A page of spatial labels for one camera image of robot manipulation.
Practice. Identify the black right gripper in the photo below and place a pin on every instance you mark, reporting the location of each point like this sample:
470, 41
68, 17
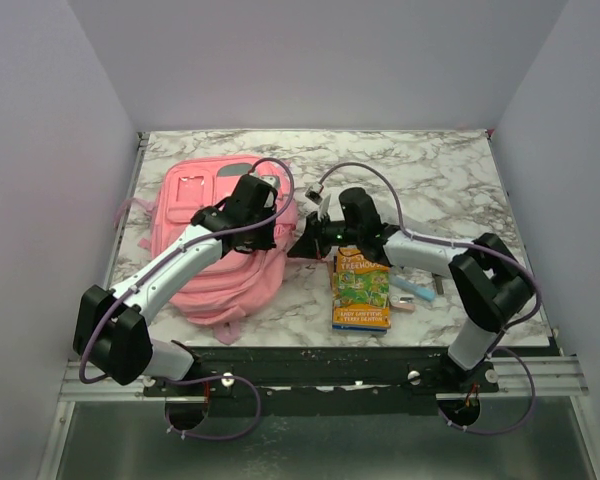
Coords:
312, 245

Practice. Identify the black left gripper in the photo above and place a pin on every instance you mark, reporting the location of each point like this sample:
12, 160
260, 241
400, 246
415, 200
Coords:
265, 241

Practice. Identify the orange treehouse book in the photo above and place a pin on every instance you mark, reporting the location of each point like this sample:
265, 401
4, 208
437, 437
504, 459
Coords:
362, 295

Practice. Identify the pink student backpack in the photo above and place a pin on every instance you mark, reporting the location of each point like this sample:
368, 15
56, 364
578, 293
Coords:
239, 284

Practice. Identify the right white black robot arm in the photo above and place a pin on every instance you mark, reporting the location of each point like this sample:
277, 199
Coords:
493, 286

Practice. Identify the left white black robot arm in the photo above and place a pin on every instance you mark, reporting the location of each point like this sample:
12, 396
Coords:
112, 330

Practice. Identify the pink small stapler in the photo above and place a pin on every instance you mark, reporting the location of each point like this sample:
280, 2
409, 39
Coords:
403, 303

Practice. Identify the black metal clamp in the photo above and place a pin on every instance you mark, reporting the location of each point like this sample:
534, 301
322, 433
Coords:
439, 284

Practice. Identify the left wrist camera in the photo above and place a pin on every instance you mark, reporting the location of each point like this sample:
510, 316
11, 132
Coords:
273, 184

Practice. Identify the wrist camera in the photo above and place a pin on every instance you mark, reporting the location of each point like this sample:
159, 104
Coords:
314, 193
273, 184

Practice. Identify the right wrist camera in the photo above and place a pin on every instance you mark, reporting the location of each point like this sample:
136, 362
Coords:
314, 193

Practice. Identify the aluminium rail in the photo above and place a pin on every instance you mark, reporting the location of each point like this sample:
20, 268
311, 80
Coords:
547, 376

